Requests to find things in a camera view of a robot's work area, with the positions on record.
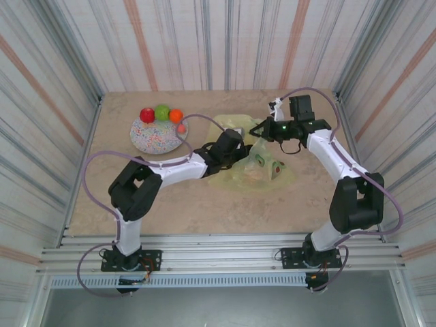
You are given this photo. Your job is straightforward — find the translucent yellow printed plastic bag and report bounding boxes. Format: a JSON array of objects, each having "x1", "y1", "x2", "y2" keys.
[{"x1": 206, "y1": 114, "x2": 296, "y2": 196}]

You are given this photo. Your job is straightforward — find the green apple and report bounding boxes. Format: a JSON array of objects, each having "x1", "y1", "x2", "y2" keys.
[{"x1": 155, "y1": 104, "x2": 171, "y2": 123}]

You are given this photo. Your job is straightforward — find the speckled multicolour round plate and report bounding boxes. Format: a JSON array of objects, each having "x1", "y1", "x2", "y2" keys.
[{"x1": 129, "y1": 117, "x2": 189, "y2": 156}]

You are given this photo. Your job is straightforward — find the aluminium mounting rails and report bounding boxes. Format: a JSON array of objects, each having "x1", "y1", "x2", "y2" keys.
[{"x1": 35, "y1": 233, "x2": 408, "y2": 277}]

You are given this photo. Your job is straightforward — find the thin black cable loop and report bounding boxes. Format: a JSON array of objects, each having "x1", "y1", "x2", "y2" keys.
[{"x1": 279, "y1": 138, "x2": 303, "y2": 156}]

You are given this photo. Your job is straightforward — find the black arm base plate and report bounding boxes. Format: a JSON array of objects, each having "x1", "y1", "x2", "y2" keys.
[
  {"x1": 100, "y1": 249, "x2": 163, "y2": 273},
  {"x1": 279, "y1": 247, "x2": 343, "y2": 270}
]

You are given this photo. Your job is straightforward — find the perforated grey cable tray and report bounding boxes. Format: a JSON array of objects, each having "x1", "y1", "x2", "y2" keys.
[{"x1": 49, "y1": 274, "x2": 307, "y2": 290}]

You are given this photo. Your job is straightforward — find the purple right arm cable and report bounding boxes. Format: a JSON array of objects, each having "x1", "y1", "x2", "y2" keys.
[{"x1": 277, "y1": 87, "x2": 405, "y2": 293}]

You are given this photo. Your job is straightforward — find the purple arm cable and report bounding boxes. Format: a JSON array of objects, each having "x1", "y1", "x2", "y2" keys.
[
  {"x1": 277, "y1": 87, "x2": 405, "y2": 293},
  {"x1": 76, "y1": 114, "x2": 228, "y2": 299}
]

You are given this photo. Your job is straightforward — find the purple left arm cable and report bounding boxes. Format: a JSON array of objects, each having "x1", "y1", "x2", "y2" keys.
[{"x1": 76, "y1": 114, "x2": 228, "y2": 299}]

